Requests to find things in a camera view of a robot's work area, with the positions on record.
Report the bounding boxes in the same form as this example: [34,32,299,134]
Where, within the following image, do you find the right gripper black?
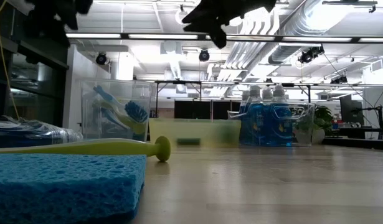
[182,0,277,49]

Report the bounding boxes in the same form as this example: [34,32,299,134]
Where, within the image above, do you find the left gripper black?
[65,0,94,29]

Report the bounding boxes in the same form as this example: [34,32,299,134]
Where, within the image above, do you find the blue dish brush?
[99,107,125,130]
[92,84,149,124]

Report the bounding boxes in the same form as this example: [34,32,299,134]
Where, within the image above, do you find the green dish brush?
[0,136,172,162]
[91,99,147,136]

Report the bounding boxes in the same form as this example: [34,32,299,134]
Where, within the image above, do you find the ceiling light panel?
[282,36,353,43]
[205,34,275,41]
[358,37,383,44]
[128,33,199,40]
[65,32,122,39]

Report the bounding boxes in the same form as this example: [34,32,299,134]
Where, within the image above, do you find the black-legged background table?
[154,80,312,118]

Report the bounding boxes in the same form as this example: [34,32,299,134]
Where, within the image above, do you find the black low cabinets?
[174,100,242,119]

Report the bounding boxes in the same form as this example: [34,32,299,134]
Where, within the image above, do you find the black ceiling spotlight cluster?
[298,45,325,65]

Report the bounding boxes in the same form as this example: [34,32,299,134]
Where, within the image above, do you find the yellow plastic tray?
[148,118,242,147]

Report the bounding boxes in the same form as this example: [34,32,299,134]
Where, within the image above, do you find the tall clear plastic bin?
[80,79,152,142]

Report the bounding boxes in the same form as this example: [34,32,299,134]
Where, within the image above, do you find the small black ceiling spotlight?
[330,75,348,85]

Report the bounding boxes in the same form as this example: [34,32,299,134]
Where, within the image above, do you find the green potted plant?
[306,105,334,146]

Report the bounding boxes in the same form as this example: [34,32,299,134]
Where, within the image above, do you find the black computer monitor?
[339,94,366,126]

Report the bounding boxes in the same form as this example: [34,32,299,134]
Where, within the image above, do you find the black office desk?
[321,126,383,152]

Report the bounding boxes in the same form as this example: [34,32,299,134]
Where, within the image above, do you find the silver ventilation duct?
[267,0,351,65]

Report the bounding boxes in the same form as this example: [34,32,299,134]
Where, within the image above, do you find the yellow hanging cord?
[0,0,21,121]

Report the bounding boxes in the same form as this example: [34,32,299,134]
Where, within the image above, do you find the clear plastic handled basket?
[227,101,316,147]

